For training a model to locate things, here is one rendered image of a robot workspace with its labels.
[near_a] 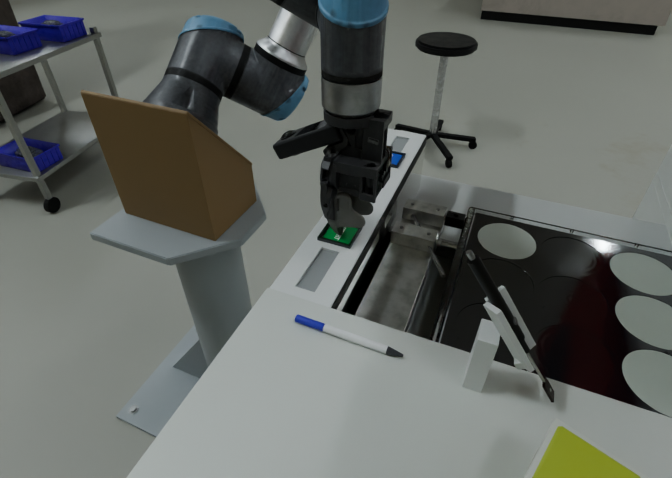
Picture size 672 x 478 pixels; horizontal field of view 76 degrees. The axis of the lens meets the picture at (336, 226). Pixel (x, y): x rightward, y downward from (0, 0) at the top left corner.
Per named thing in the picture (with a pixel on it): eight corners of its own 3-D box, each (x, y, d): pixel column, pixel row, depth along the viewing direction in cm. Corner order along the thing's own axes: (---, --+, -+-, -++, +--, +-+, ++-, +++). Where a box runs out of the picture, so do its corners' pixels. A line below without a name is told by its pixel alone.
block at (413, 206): (445, 218, 86) (447, 206, 84) (441, 228, 83) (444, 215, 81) (406, 209, 88) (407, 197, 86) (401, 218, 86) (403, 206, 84)
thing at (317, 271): (419, 186, 105) (427, 134, 97) (330, 370, 65) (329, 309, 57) (382, 179, 108) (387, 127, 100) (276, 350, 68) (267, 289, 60)
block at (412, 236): (436, 242, 80) (439, 229, 78) (432, 253, 77) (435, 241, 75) (395, 232, 82) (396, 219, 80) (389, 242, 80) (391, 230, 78)
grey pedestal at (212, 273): (117, 418, 144) (-3, 225, 93) (198, 322, 176) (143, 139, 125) (247, 483, 129) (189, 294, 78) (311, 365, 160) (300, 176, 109)
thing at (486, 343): (518, 379, 48) (556, 298, 40) (515, 410, 45) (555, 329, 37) (463, 361, 50) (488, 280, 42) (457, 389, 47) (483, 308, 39)
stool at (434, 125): (480, 135, 307) (504, 31, 264) (467, 173, 267) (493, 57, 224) (401, 122, 325) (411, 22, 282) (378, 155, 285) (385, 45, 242)
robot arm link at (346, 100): (310, 80, 51) (337, 59, 57) (312, 116, 54) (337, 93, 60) (370, 89, 49) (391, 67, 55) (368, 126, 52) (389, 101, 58)
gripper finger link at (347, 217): (361, 252, 65) (363, 203, 60) (325, 243, 67) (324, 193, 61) (367, 240, 68) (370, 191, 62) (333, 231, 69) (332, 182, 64)
